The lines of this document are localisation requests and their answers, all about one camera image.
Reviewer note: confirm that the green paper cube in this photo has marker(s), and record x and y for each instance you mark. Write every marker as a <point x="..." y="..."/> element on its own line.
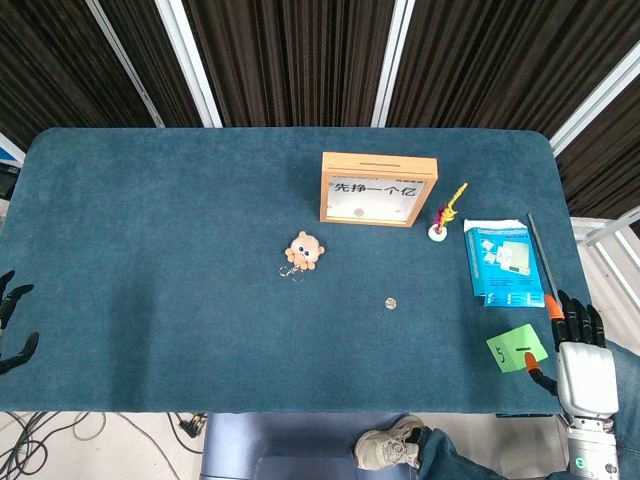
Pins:
<point x="510" y="350"/>

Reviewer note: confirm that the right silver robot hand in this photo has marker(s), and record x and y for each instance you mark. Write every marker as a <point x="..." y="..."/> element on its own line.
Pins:
<point x="587" y="375"/>

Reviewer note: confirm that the blue table cloth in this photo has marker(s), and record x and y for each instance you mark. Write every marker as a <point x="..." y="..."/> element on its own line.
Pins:
<point x="200" y="300"/>

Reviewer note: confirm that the beige sneaker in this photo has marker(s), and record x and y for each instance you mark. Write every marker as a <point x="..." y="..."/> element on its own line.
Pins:
<point x="385" y="445"/>

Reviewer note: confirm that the blue white board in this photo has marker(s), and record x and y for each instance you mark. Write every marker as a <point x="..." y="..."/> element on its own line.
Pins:
<point x="10" y="150"/>

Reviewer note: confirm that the blue denim jeans leg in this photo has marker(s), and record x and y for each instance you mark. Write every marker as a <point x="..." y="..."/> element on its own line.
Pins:
<point x="629" y="400"/>
<point x="465" y="460"/>

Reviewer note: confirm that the white metal frame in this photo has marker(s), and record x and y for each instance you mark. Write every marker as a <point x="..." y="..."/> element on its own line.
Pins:
<point x="607" y="235"/>

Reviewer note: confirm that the long grey metal rod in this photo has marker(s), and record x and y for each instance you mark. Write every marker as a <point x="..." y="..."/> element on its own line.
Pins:
<point x="541" y="255"/>

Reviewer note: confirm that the white partition post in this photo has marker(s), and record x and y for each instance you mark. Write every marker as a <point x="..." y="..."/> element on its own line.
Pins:
<point x="392" y="65"/>
<point x="190" y="65"/>
<point x="595" y="100"/>

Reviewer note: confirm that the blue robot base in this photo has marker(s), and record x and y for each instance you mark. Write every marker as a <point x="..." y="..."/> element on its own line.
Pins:
<point x="280" y="445"/>

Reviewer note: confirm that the wooden framed money box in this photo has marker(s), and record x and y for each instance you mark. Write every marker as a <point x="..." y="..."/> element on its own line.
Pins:
<point x="380" y="165"/>

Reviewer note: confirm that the colourful feather shuttlecock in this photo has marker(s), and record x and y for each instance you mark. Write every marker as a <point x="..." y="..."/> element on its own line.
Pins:
<point x="438" y="233"/>

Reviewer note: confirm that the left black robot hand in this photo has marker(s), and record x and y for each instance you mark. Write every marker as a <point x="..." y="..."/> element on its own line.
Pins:
<point x="7" y="305"/>

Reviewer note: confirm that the black power plug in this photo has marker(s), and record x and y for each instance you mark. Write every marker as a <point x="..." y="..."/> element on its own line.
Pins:
<point x="192" y="425"/>

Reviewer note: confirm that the thin grey partition post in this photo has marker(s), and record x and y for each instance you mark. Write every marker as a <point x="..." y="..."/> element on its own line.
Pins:
<point x="125" y="65"/>

